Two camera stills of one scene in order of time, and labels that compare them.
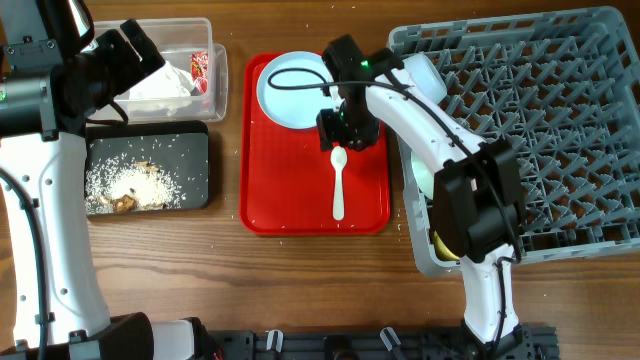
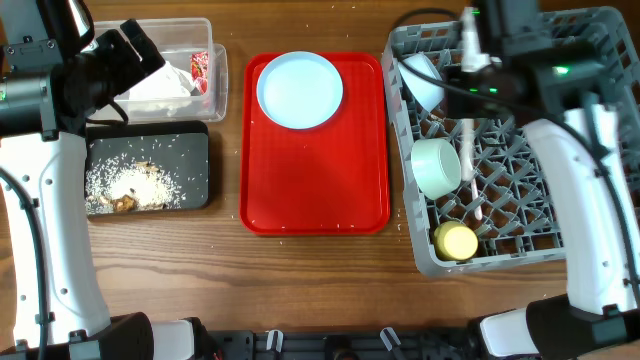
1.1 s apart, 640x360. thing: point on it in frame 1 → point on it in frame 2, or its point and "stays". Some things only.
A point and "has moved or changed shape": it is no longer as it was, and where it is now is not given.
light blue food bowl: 424,77 stays
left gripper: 115,44 stays
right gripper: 329,132 → 452,113
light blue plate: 294,108 stays
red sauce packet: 199,71 stays
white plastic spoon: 338,157 has moved or changed shape
